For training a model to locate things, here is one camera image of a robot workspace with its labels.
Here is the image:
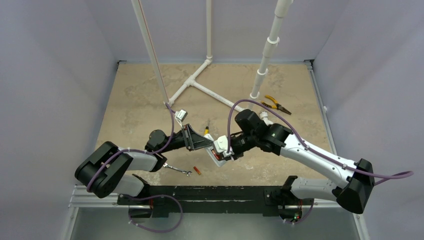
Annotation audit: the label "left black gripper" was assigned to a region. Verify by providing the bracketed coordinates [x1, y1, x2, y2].
[159, 124, 213, 154]

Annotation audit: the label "white remote control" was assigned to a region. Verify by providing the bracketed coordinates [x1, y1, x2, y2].
[204, 133, 234, 167]

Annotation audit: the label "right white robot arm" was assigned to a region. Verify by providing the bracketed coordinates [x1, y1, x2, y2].
[230, 109, 375, 214]

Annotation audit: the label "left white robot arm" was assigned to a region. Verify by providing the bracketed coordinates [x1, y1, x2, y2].
[74, 124, 213, 205]

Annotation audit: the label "silver open-end wrench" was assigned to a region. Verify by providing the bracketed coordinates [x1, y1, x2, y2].
[162, 163, 192, 177]

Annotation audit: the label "white plastic faucet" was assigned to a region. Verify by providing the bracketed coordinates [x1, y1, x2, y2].
[259, 111, 274, 126]

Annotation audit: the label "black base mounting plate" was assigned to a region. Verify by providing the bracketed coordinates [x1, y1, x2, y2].
[117, 185, 313, 219]

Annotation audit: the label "yellow handled screwdriver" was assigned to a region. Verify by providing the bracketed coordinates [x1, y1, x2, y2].
[204, 120, 210, 135]

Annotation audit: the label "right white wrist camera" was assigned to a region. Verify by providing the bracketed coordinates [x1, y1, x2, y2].
[212, 135, 234, 161]

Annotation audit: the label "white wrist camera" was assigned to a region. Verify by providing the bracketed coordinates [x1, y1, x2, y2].
[174, 109, 188, 128]
[212, 135, 234, 161]

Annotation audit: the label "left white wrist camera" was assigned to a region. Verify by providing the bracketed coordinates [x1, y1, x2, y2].
[174, 109, 188, 128]

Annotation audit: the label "yellow handled pliers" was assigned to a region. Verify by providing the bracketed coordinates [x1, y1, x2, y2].
[260, 95, 292, 115]

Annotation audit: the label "white PVC pipe frame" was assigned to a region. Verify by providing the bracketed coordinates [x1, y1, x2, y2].
[131, 0, 293, 107]

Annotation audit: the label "aluminium rail frame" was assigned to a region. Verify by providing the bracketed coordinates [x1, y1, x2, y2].
[61, 62, 370, 240]

